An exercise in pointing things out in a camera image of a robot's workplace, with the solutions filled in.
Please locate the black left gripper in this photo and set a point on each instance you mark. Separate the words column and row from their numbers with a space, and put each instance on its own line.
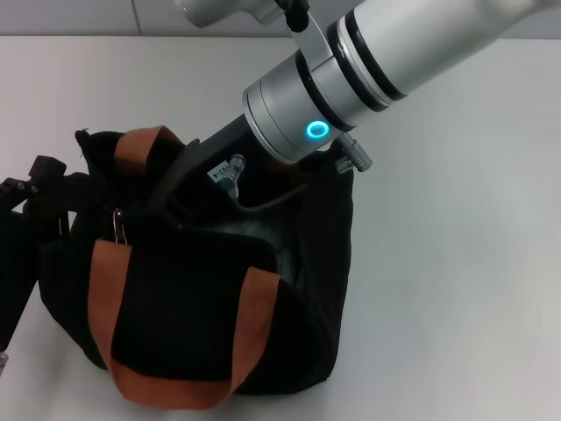
column 19, row 263

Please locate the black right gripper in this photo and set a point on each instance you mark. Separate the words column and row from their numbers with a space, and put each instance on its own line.
column 206, row 153

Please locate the silver zipper pull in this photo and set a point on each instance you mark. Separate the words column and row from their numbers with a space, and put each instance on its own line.
column 120, row 226

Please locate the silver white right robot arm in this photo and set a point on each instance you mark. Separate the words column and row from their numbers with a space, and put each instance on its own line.
column 372, row 66

